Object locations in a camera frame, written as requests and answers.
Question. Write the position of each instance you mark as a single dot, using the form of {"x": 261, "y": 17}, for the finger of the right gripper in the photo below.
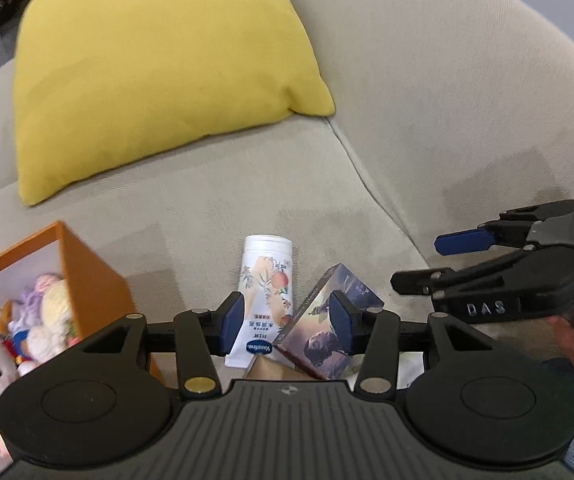
{"x": 546, "y": 273}
{"x": 511, "y": 229}

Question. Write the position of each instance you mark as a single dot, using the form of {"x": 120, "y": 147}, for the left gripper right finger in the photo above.
{"x": 373, "y": 334}

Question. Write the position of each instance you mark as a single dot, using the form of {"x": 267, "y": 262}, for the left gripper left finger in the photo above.
{"x": 199, "y": 335}

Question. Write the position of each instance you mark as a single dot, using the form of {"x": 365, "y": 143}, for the purple illustrated book box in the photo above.
{"x": 311, "y": 340}

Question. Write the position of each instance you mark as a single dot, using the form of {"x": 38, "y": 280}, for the white hand cream tube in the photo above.
{"x": 266, "y": 283}

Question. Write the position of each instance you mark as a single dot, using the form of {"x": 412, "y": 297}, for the small cardboard box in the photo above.
{"x": 264, "y": 369}

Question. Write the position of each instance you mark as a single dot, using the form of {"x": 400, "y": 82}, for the orange storage box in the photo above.
{"x": 102, "y": 398}

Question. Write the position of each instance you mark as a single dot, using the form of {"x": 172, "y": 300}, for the beige fabric sofa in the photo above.
{"x": 447, "y": 113}

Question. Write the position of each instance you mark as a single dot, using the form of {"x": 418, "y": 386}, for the yellow cushion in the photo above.
{"x": 102, "y": 83}

